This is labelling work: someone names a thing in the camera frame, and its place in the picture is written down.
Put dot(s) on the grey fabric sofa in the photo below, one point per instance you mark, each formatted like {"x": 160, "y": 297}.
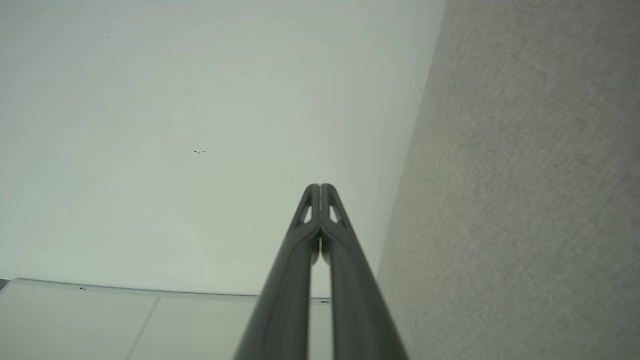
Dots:
{"x": 525, "y": 200}

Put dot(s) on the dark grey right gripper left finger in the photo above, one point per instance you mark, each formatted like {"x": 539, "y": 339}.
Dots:
{"x": 280, "y": 300}

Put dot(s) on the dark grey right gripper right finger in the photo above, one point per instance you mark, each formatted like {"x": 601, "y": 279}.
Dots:
{"x": 357, "y": 310}

